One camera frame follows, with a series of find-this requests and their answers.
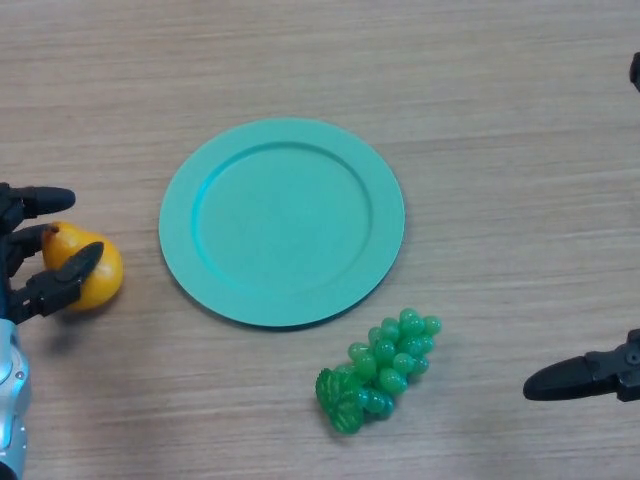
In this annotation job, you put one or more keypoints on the yellow pear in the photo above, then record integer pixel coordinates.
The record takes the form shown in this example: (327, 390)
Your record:
(105, 280)

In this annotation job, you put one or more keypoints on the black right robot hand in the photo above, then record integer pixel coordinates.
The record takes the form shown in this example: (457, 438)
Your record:
(575, 377)

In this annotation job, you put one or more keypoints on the green grape bunch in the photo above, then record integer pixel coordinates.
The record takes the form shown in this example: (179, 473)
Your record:
(385, 362)

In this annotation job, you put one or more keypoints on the green round plate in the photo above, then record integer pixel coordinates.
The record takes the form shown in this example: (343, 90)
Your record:
(282, 223)

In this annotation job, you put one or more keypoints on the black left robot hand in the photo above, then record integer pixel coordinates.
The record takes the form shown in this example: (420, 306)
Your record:
(47, 292)

